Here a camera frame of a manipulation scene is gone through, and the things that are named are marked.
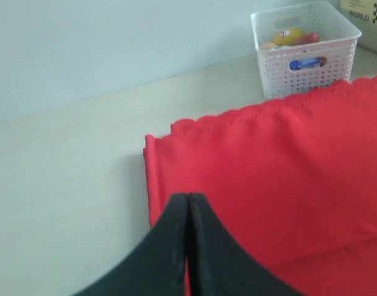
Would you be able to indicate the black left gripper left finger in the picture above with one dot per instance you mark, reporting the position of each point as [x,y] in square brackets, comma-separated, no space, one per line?
[157,265]

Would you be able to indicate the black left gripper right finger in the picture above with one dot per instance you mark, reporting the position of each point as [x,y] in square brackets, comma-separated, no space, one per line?
[217,264]

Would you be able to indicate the red scalloped table cloth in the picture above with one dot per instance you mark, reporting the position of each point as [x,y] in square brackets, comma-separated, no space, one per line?
[294,180]

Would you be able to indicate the blue white milk carton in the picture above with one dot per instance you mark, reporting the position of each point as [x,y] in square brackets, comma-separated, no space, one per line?
[306,57]

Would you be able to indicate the brown egg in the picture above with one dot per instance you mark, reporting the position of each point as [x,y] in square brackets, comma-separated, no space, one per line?
[267,46]

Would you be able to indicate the yellow lemon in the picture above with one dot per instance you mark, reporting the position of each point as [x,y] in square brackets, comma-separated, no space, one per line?
[288,36]

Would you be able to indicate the red strawberry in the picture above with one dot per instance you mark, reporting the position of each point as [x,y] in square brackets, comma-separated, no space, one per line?
[308,39]

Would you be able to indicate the white perforated plastic basket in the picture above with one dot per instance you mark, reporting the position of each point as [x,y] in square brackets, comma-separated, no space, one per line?
[338,38]

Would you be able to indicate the brown cardboard box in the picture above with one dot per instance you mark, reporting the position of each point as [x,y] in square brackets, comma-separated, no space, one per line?
[363,14]

